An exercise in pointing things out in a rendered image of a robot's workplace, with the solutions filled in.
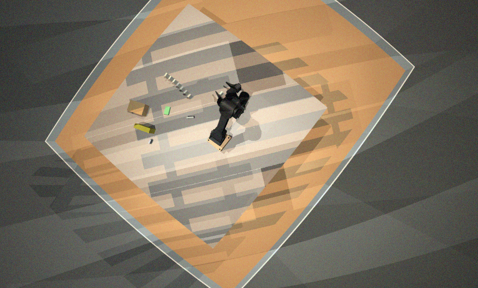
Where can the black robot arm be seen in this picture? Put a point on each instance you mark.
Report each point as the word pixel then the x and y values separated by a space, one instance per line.
pixel 230 106

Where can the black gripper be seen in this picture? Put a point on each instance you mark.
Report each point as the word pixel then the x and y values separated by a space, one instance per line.
pixel 236 87

